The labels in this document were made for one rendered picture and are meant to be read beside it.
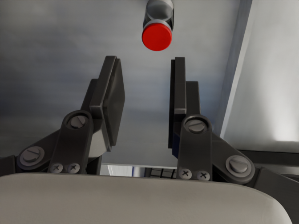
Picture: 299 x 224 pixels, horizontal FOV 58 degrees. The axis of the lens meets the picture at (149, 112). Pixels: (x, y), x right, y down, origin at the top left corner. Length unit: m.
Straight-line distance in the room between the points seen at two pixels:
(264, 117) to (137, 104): 0.14
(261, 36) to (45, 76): 0.21
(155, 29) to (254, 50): 0.11
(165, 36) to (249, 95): 0.13
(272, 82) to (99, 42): 0.17
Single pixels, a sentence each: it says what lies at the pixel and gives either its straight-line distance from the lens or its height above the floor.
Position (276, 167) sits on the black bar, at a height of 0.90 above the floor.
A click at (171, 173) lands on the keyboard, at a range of 0.50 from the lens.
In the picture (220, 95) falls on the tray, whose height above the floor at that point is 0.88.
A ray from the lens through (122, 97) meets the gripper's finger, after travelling 0.15.
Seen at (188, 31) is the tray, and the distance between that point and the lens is 0.24.
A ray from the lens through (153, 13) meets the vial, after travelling 0.20.
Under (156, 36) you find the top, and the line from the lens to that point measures 0.19.
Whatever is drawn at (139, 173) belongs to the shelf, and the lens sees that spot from 0.55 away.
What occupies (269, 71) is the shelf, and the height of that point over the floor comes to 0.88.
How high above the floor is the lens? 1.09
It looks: 44 degrees down
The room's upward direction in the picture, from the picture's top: 173 degrees counter-clockwise
